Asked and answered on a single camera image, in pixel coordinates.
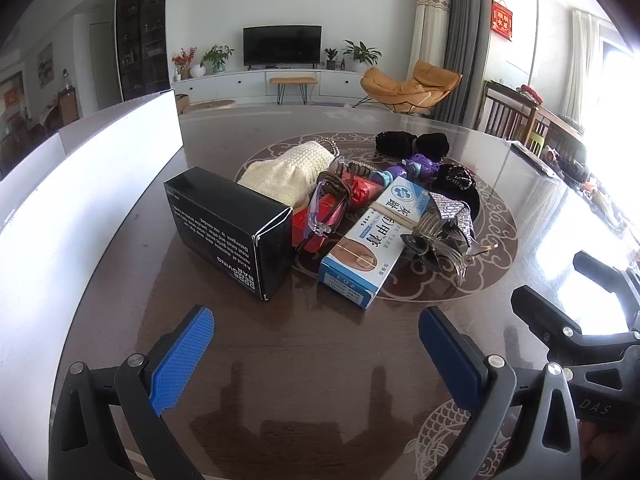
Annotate large potted green plant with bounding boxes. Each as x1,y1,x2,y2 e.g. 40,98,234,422
342,40,382,73

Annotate black fuzzy rolled socks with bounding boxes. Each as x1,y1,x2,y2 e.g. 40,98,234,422
375,130,451,158

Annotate blue white medicine box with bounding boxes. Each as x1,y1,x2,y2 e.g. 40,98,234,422
318,176,431,309

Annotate cream knitted pouch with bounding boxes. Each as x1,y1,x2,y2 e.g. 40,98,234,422
236,141,337,208

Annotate black cardboard box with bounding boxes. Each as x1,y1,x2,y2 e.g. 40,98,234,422
164,166,294,302

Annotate brown hair tie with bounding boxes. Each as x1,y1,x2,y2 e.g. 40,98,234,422
315,170,353,201

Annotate white covered standing air conditioner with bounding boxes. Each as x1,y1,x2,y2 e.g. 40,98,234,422
410,0,451,81

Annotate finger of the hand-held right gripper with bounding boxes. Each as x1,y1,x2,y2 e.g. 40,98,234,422
573,251,640,306
511,285,640,366

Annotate black television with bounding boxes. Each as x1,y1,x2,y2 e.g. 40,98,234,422
243,25,322,68

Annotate white television cabinet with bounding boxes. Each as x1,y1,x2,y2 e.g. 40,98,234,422
170,69,368,106

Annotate grey curtain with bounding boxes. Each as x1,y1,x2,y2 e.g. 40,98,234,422
435,0,493,126

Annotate dark flat pouch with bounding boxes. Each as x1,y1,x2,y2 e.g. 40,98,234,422
507,140,563,178

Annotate beaded chain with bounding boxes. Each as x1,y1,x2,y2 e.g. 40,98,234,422
320,140,376,176

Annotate red foil packet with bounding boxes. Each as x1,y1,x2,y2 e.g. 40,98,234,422
292,177,383,253

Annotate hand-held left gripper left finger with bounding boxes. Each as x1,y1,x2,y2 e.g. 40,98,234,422
47,305,216,480

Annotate brown patterned desktop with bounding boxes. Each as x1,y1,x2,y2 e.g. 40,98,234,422
60,105,640,480

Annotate orange lounge chair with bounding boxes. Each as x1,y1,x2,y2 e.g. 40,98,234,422
361,60,463,116

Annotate clear purple frame glasses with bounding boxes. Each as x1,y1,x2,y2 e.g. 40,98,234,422
295,157,351,251

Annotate person's right hand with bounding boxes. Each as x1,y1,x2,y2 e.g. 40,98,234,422
580,417,638,478

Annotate red flower plant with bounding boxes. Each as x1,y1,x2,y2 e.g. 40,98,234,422
171,48,197,81

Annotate red wall hanging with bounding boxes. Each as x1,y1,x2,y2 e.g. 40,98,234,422
491,1,516,41

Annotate dark glass display cabinet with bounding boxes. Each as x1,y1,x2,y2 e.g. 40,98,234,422
116,0,171,103

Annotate purple plastic toy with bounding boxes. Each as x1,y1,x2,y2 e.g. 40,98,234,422
370,154,443,186

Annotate wooden bench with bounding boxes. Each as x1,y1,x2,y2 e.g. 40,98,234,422
270,77,319,106

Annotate framed wall painting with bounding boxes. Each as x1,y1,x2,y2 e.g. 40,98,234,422
36,42,54,81

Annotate wooden side cabinet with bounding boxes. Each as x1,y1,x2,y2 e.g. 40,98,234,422
57,87,81,123

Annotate wooden dining chair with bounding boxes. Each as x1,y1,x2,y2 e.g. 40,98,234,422
477,80,551,146

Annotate green plant in glass vase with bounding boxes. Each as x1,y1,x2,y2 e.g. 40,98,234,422
201,44,235,73

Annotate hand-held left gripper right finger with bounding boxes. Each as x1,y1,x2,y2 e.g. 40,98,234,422
418,306,583,480

